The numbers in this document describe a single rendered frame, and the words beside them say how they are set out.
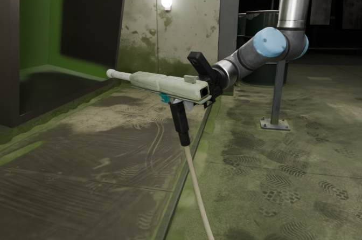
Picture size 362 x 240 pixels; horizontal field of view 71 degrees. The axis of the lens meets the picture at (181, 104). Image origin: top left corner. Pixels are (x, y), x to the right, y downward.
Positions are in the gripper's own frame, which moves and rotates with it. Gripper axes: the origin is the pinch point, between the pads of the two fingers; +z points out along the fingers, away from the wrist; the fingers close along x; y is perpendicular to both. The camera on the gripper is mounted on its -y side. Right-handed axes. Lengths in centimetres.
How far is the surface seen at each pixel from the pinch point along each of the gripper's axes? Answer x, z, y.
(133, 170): 44, -1, 47
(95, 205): 33, 23, 42
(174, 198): 16, -1, 49
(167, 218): 9.3, 7.5, 46.8
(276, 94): 32, -116, 55
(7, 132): 122, 32, 30
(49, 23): 79, -1, -24
